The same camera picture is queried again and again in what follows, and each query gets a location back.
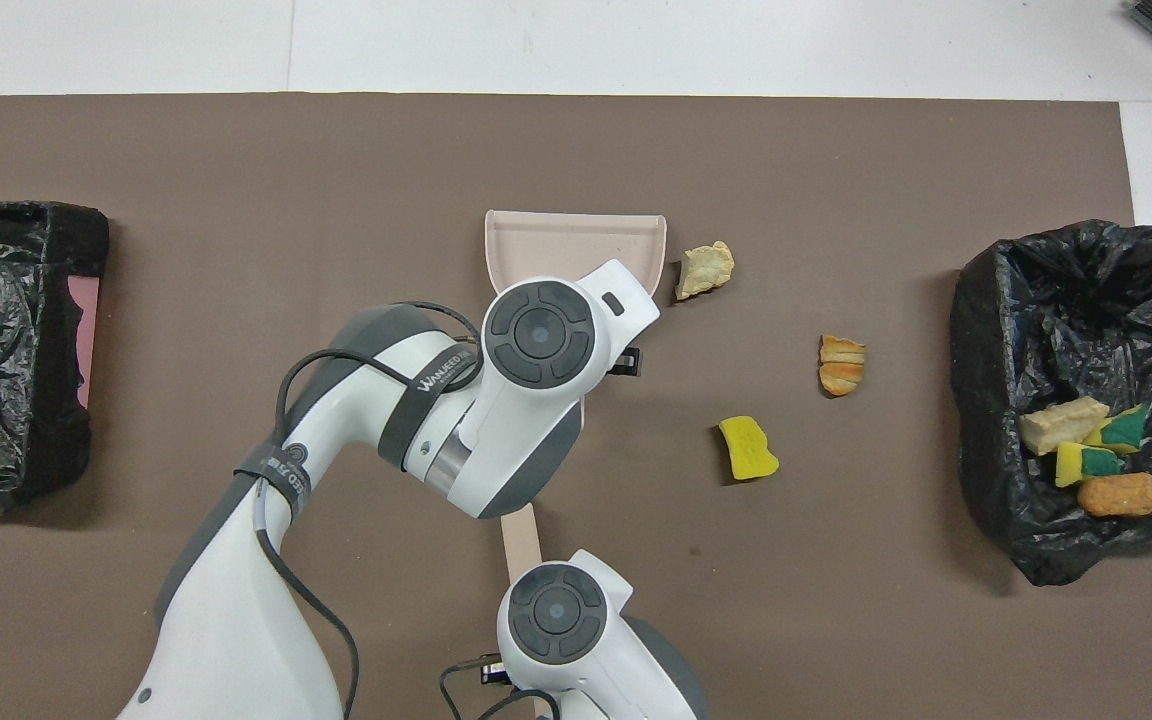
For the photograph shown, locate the striped croissant piece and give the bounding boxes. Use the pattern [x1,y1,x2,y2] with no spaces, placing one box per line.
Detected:
[818,334,868,398]

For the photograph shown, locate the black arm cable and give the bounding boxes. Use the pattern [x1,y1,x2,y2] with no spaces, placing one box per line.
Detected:
[254,300,487,720]
[439,665,562,720]

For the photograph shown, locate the pale bread chunk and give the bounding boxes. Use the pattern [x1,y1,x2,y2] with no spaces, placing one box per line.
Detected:
[674,240,737,302]
[1018,396,1112,457]

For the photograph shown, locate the notched yellow sponge piece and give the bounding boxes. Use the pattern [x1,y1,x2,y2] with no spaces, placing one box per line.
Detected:
[1054,440,1127,489]

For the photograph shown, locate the brown table mat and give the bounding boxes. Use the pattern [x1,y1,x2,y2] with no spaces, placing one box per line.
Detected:
[0,93,1152,720]

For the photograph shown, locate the bin lined black bag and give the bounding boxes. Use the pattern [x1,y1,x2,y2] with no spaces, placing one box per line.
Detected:
[949,220,1152,588]

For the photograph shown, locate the beige plastic dustpan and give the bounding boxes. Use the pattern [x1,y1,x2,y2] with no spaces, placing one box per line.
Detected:
[484,209,669,311]

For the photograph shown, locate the ribbed yellow sponge piece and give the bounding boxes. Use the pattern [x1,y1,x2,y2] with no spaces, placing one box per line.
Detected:
[718,415,781,482]

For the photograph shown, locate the beige brush black bristles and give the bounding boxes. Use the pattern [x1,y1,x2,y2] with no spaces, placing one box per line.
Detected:
[501,503,544,586]

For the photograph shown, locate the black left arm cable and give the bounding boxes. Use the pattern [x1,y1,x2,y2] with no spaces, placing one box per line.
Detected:
[254,300,487,720]

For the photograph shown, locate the brown oval bread roll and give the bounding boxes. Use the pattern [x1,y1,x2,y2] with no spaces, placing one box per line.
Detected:
[1076,472,1152,519]

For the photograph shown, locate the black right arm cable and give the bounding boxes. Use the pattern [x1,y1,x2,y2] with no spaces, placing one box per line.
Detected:
[439,665,562,720]

